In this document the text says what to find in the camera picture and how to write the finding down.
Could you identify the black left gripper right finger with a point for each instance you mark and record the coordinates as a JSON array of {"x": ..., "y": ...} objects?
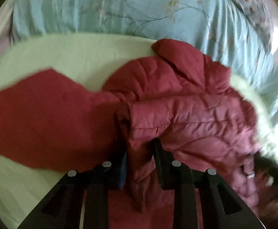
[{"x": 200, "y": 195}]

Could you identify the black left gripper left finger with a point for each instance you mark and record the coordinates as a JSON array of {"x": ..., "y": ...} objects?
[{"x": 80, "y": 200}]

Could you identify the red puffer jacket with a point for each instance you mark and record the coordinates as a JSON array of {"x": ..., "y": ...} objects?
[{"x": 179, "y": 95}]

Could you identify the light green bed sheet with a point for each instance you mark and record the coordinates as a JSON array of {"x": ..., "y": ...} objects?
[{"x": 88, "y": 59}]

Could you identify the light blue floral quilt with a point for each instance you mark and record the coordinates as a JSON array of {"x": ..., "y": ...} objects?
[{"x": 216, "y": 27}]

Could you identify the grey dotted pillow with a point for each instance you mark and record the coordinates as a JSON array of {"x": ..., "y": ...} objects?
[{"x": 260, "y": 18}]

